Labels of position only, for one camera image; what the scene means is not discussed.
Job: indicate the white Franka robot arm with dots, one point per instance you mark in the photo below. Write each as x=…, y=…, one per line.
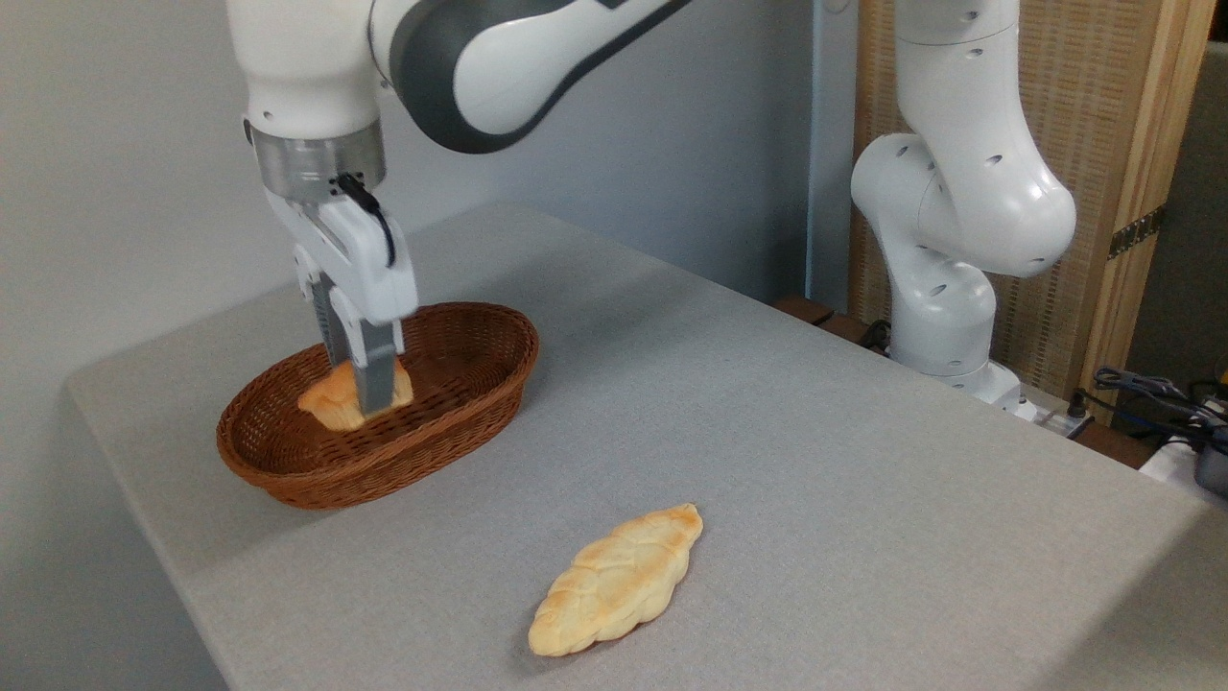
x=959, y=192

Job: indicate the long braided bread loaf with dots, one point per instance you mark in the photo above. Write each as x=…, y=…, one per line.
x=619, y=581

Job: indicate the brown wicker basket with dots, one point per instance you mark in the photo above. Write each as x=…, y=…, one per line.
x=460, y=384

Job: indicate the wooden woven folding screen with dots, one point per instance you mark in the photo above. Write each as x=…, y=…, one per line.
x=1094, y=96

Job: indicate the metal screen hinge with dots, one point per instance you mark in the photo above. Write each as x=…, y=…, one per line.
x=1137, y=232

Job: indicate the black plug on base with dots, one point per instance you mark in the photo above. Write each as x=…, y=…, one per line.
x=1078, y=407

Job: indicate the brown wooden base board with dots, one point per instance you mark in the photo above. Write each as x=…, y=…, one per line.
x=815, y=315

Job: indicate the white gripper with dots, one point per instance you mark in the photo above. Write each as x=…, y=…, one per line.
x=360, y=264

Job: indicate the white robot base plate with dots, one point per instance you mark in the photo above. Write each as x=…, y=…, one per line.
x=1050, y=413

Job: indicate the round golden bread roll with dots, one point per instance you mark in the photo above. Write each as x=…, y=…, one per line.
x=331, y=403

